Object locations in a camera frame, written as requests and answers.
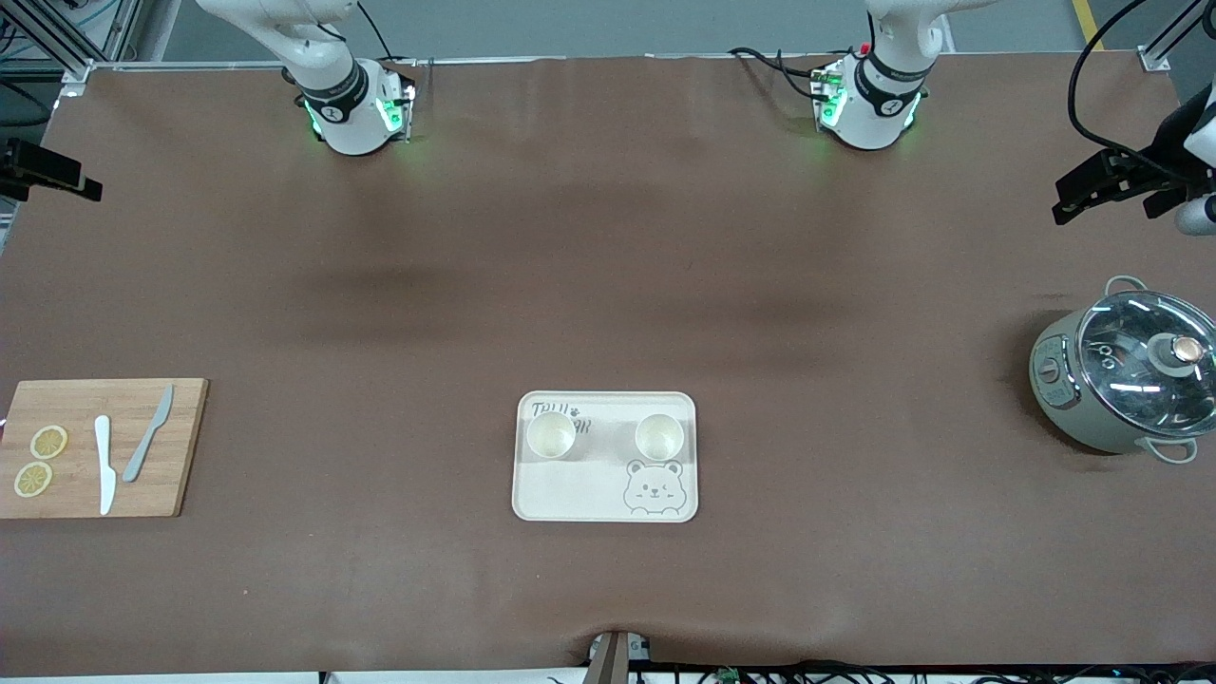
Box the bamboo cutting board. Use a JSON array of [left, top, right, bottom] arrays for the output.
[[0, 378, 210, 520]]

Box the black base cable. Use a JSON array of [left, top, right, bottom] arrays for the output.
[[356, 0, 421, 69], [727, 46, 837, 102]]

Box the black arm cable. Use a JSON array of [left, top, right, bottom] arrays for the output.
[[1067, 0, 1216, 183], [0, 80, 50, 129]]

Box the beige bear print tray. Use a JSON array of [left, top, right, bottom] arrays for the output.
[[511, 390, 700, 524]]

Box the white IKEA cup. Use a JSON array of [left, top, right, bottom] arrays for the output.
[[634, 412, 687, 463], [525, 410, 580, 462]]

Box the green electric cooking pot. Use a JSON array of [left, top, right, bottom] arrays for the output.
[[1029, 275, 1216, 465]]

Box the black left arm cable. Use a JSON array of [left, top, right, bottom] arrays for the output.
[[1067, 0, 1216, 183]]

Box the black right base cable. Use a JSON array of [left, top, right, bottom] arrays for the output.
[[356, 0, 421, 69]]

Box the black left base cable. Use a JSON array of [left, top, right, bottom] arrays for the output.
[[727, 46, 837, 102]]

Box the aluminium frame with rail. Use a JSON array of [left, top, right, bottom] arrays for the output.
[[0, 0, 433, 96]]

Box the white plastic knife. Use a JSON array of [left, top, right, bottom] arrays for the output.
[[93, 415, 118, 517]]

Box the brown table edge clamp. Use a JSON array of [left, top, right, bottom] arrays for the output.
[[586, 629, 653, 684]]

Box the glass pot lid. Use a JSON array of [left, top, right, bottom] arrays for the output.
[[1076, 290, 1216, 436]]

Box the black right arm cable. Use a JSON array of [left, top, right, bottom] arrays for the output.
[[0, 80, 50, 129]]

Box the aluminium frame post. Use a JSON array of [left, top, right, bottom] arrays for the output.
[[1138, 0, 1216, 73]]

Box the brown table cover mat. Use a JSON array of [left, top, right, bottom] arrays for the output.
[[0, 52, 1216, 677]]

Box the grey plastic knife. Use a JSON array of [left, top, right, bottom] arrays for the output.
[[122, 384, 176, 484]]

